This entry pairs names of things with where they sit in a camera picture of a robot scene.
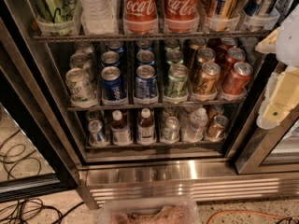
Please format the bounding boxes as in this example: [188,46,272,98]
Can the left red Coca-Cola can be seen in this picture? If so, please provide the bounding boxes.
[123,0,155,34]

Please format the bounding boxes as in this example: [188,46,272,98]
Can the red second row can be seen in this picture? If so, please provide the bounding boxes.
[221,48,246,80]

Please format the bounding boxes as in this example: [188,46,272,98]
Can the small water bottle bottom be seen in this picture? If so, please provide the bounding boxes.
[182,107,208,143]

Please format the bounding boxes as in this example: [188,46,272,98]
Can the gold plaid tall can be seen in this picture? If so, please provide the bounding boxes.
[201,0,238,32]

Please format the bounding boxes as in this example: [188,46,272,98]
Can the red coca-cola can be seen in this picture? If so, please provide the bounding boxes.
[123,0,155,34]
[164,0,197,33]

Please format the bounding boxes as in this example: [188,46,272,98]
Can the blue silver tall can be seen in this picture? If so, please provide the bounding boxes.
[243,0,277,32]

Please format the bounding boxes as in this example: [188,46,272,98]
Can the clear water bottle top shelf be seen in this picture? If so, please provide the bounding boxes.
[80,0,118,35]

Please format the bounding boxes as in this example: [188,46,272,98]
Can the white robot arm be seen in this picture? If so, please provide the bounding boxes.
[255,5,299,130]

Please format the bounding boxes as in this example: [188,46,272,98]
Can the Pepsi second row can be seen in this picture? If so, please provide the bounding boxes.
[101,51,121,67]

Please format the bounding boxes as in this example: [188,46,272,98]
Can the green tall can top shelf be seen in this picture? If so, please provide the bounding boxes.
[34,0,78,35]

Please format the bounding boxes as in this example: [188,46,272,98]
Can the left brown juice bottle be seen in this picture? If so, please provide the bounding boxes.
[111,110,132,147]

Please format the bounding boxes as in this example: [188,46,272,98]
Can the brown juice bottle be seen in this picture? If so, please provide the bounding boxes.
[111,110,132,147]
[137,108,156,146]

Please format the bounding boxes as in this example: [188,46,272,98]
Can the gold second row can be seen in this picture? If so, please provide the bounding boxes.
[192,48,216,75]

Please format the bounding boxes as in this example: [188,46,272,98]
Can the white second row can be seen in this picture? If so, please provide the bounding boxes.
[70,51,95,82]

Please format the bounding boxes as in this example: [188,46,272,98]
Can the white green front can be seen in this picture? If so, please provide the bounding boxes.
[65,68,97,108]

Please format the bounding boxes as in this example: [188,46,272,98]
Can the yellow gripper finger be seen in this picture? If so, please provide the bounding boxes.
[255,28,279,54]
[256,66,299,130]

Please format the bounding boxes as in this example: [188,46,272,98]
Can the gold front can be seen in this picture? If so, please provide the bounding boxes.
[192,62,221,102]

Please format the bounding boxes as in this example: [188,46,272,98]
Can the right brown juice bottle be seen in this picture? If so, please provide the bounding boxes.
[137,108,156,146]

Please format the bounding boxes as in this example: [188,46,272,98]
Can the black cables on floor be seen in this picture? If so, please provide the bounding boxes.
[0,128,86,224]

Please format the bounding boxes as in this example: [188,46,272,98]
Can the clear plastic bin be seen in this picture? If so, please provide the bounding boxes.
[99,196,199,224]

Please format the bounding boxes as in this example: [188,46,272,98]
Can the red front can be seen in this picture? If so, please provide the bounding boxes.
[221,62,253,95]

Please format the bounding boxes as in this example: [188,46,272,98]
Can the blue second row can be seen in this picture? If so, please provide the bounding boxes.
[136,50,155,66]

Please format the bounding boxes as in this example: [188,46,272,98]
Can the stainless steel fridge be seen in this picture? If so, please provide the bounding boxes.
[0,0,298,209]

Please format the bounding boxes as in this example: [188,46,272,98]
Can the silver blue bottom can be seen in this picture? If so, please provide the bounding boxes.
[88,120,108,147]

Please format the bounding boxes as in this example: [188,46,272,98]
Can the orange cable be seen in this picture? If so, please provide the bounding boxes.
[205,209,299,224]

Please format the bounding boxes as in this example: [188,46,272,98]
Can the blue patterned front can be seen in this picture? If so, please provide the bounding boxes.
[135,64,159,104]

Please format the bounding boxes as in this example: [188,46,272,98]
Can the green second row can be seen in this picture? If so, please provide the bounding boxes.
[165,49,183,71]

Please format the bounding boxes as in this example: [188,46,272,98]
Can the copper bottom can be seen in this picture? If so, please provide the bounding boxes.
[206,115,228,142]

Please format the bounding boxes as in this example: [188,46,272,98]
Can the blue Pepsi front can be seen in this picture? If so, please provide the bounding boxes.
[101,66,128,105]

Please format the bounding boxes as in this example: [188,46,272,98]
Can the right red Coca-Cola can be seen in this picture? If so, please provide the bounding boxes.
[164,0,197,33]

